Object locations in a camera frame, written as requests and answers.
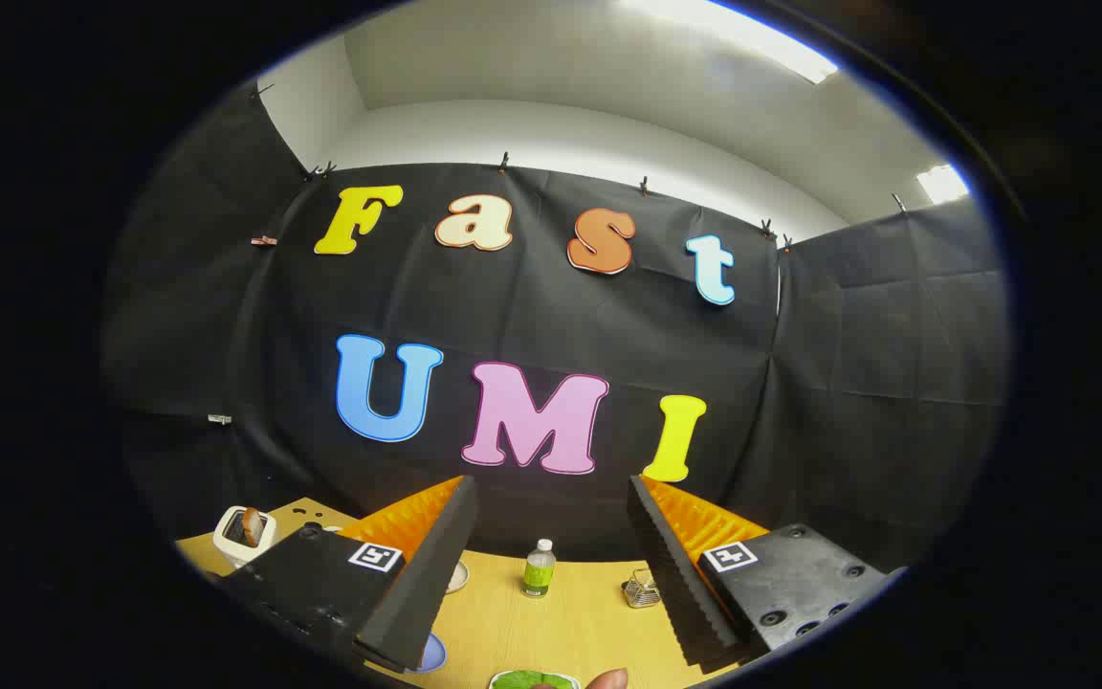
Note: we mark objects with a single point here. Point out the small ceiling light panel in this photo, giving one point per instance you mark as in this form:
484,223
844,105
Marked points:
941,183

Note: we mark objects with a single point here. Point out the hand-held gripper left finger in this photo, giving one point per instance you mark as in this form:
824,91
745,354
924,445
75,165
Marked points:
427,574

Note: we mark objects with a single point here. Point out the clear bottle with green label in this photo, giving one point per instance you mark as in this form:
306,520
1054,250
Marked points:
539,574

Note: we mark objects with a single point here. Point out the blue plate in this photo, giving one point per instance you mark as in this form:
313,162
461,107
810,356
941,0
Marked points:
433,654

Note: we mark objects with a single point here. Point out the white toaster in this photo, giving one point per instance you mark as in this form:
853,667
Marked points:
231,541

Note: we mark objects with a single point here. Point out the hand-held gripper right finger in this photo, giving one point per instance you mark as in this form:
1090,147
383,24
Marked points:
675,584

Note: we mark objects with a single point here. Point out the white leaf-shaped plate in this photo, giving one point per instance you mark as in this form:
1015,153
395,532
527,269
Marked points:
493,680

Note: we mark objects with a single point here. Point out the bread slice with brown crust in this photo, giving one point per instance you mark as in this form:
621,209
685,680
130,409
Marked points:
252,528

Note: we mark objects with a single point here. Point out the round white plate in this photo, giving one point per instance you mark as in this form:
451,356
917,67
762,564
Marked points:
458,576

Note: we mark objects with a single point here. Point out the long ceiling light panel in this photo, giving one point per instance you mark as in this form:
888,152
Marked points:
752,38

